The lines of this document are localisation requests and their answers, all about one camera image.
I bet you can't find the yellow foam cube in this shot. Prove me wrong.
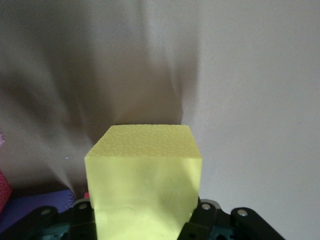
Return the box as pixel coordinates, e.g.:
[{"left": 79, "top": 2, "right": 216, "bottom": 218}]
[{"left": 84, "top": 124, "right": 203, "bottom": 240}]

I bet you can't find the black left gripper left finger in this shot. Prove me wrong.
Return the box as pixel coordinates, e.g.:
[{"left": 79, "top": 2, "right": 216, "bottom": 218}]
[{"left": 0, "top": 198, "right": 97, "bottom": 240}]

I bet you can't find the purple foam cube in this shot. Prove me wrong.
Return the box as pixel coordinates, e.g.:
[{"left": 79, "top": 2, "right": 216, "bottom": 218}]
[{"left": 0, "top": 189, "right": 76, "bottom": 226}]

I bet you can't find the brown table cover sheet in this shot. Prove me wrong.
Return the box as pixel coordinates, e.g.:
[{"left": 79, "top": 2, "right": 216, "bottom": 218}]
[{"left": 0, "top": 0, "right": 320, "bottom": 240}]

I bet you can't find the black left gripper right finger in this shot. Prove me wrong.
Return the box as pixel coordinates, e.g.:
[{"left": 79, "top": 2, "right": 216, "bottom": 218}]
[{"left": 177, "top": 197, "right": 286, "bottom": 240}]

